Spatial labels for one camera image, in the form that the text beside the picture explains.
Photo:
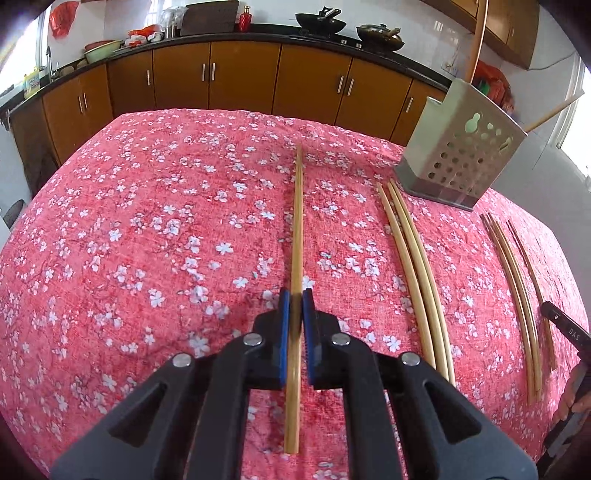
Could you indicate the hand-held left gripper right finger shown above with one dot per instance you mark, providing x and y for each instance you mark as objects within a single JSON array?
[{"x": 310, "y": 341}]

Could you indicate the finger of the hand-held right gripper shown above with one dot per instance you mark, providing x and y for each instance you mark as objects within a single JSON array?
[{"x": 565, "y": 325}]

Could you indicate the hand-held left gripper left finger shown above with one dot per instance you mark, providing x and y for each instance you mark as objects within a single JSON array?
[{"x": 285, "y": 341}]

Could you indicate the bamboo chopstick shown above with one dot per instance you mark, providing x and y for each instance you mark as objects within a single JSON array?
[
  {"x": 300, "y": 230},
  {"x": 409, "y": 277},
  {"x": 475, "y": 41},
  {"x": 535, "y": 281},
  {"x": 554, "y": 111},
  {"x": 523, "y": 281},
  {"x": 431, "y": 277},
  {"x": 295, "y": 230},
  {"x": 421, "y": 277},
  {"x": 511, "y": 286},
  {"x": 518, "y": 284}
]

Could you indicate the perforated metal chopstick holder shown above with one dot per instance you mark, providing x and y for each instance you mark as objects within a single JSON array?
[{"x": 461, "y": 147}]

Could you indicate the person's right hand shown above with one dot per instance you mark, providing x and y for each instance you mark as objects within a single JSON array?
[{"x": 575, "y": 387}]

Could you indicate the large bright window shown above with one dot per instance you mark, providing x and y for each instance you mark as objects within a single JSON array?
[{"x": 577, "y": 101}]

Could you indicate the red bags with bottles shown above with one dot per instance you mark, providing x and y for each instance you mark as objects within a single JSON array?
[{"x": 494, "y": 85}]

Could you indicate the brown lower kitchen cabinets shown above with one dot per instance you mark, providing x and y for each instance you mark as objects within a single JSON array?
[{"x": 244, "y": 74}]

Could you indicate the brown kitchen cabinets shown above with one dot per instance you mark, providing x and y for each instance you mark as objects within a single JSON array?
[
  {"x": 508, "y": 23},
  {"x": 244, "y": 74}
]

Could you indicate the gas stove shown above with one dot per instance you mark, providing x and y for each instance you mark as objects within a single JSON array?
[{"x": 344, "y": 40}]

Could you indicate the brown upper kitchen cabinets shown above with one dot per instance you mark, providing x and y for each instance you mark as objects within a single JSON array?
[{"x": 508, "y": 23}]

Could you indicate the wok with lid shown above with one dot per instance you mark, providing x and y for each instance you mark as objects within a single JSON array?
[{"x": 381, "y": 39}]

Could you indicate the red bottle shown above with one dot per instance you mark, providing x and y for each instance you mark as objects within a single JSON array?
[{"x": 245, "y": 19}]

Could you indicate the dark wooden cutting board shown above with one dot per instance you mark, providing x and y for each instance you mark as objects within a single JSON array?
[{"x": 210, "y": 18}]

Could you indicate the red and white plastic bag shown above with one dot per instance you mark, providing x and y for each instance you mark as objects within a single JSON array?
[{"x": 145, "y": 36}]

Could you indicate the clear plastic bag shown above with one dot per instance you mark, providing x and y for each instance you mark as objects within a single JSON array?
[{"x": 171, "y": 21}]

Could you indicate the green basin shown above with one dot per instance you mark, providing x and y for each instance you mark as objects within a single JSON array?
[{"x": 104, "y": 51}]

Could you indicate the yellow dish soap bottle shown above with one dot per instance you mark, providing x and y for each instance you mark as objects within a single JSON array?
[{"x": 32, "y": 85}]

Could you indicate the metal faucet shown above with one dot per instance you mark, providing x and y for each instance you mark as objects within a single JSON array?
[{"x": 51, "y": 64}]

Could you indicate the red hanging plastic bag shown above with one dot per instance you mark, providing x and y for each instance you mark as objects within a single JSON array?
[{"x": 64, "y": 18}]

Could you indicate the wall outlet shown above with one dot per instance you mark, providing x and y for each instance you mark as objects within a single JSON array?
[{"x": 452, "y": 69}]

